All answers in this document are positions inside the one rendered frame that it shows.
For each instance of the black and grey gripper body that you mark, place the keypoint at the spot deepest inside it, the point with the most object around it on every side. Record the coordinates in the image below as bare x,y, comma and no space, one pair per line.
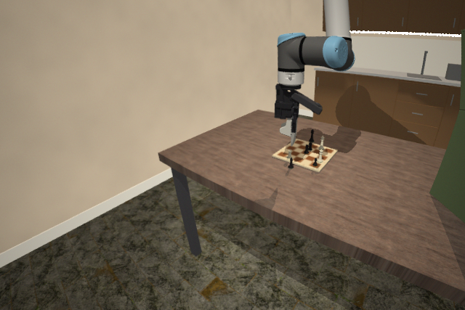
284,104

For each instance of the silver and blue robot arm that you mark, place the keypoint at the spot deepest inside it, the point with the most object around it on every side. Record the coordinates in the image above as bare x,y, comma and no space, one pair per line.
334,51

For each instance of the brown and cream chessboard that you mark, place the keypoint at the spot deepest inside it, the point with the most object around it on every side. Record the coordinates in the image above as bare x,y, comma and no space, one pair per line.
306,160

